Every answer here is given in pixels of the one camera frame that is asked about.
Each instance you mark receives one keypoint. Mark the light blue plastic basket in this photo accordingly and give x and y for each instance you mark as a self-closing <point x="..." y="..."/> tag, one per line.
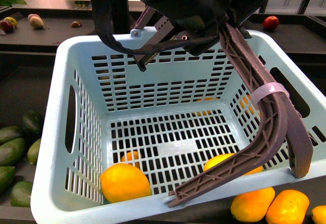
<point x="179" y="113"/>

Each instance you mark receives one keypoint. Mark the brown basket handle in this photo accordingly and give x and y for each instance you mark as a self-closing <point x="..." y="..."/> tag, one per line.
<point x="279" y="122"/>

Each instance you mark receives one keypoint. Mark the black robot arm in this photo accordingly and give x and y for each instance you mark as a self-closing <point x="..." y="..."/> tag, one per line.
<point x="202" y="18"/>

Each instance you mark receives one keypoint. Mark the orange mango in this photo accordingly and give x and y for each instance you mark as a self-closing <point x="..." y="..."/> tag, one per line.
<point x="290" y="206"/>
<point x="252" y="206"/>

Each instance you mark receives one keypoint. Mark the green avocado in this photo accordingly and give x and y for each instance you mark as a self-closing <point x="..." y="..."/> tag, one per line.
<point x="21" y="194"/>
<point x="12" y="151"/>
<point x="10" y="133"/>

